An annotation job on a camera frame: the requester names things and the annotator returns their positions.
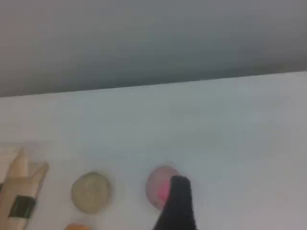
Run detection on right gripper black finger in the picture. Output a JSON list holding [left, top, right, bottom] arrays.
[[153, 174, 198, 230]]

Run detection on white canvas handbag green handles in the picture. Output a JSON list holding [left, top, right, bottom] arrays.
[[0, 143, 50, 230]]

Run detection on round beige bun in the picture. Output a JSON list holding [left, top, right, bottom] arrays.
[[71, 171, 113, 215]]

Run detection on striped orange bread roll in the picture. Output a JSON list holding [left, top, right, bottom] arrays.
[[64, 222, 93, 230]]

